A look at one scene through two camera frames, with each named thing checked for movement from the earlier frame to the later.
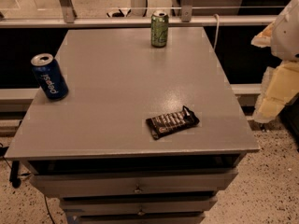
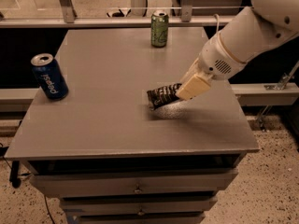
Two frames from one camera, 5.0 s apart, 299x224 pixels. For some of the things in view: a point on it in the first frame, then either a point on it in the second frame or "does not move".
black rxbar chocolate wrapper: (162, 125) → (163, 95)
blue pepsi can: (49, 77) does not move
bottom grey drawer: (138, 217) does not move
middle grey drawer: (139, 205) does not move
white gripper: (287, 36) → (218, 60)
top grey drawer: (134, 182) does not move
